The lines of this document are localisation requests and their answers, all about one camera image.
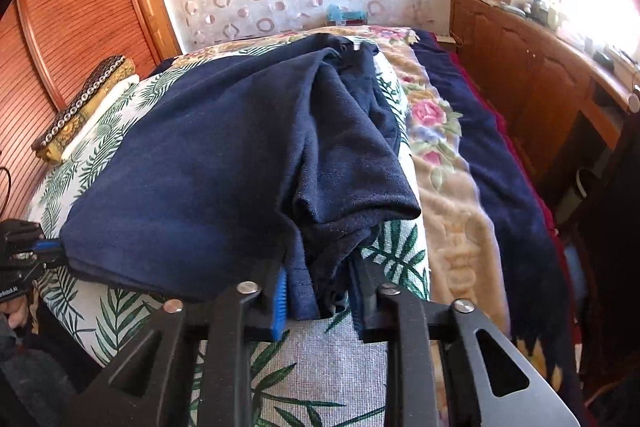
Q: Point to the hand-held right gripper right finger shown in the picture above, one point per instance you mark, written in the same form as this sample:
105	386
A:
362	299

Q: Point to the person's left hand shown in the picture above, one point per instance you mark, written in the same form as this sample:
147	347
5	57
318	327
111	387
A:
15	316

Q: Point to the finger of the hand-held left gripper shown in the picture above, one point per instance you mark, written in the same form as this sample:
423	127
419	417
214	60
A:
35	261
25	232

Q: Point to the navy blanket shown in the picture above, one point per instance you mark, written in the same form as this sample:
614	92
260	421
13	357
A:
500	167

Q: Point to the wooden slatted wardrobe door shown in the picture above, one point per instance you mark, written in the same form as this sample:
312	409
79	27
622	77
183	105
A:
75	32

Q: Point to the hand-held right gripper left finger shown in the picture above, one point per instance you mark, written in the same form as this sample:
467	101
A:
280	304

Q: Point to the palm leaf print sheet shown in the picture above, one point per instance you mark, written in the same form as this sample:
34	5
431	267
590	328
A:
320	367

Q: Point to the wooden cabinet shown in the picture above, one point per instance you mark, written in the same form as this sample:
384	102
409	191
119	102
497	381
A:
525	72

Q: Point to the dark grey cloth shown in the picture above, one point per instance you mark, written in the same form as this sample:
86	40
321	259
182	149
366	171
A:
40	372

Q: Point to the floral blanket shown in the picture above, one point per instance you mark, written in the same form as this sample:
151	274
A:
450	227

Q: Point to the blue tissue pack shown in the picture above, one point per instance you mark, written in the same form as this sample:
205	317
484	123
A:
345	14

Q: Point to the navy t-shirt with orange print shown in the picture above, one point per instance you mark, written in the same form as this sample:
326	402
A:
200	167

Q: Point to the navy patterned folded quilt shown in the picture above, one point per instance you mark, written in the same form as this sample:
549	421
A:
85	99

